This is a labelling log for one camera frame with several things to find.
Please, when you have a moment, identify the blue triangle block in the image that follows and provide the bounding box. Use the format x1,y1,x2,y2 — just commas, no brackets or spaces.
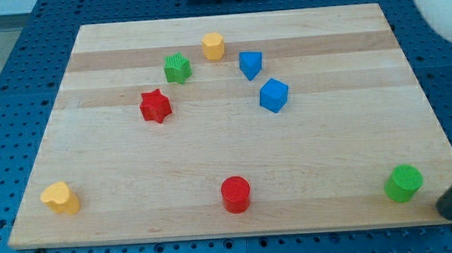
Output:
238,51,262,81

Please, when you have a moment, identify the green star block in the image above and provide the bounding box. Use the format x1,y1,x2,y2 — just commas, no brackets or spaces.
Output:
164,53,192,84

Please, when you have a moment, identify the wooden board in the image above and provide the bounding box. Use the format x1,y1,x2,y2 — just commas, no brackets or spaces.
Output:
9,4,452,250

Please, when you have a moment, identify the green cylinder block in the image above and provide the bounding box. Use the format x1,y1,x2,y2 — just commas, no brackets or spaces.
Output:
384,164,423,203

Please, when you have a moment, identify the blue cube block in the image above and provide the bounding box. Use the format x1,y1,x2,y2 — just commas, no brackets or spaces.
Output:
259,78,289,113

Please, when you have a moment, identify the yellow hexagon block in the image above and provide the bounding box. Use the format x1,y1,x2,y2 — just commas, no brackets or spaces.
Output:
201,32,225,60

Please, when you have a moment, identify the red star block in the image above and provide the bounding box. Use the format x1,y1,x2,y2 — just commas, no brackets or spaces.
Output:
139,89,173,124

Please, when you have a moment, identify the yellow heart block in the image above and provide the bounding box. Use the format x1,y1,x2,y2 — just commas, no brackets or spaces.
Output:
39,181,80,215

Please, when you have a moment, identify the red cylinder block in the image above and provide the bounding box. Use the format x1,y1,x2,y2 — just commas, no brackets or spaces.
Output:
221,176,251,214

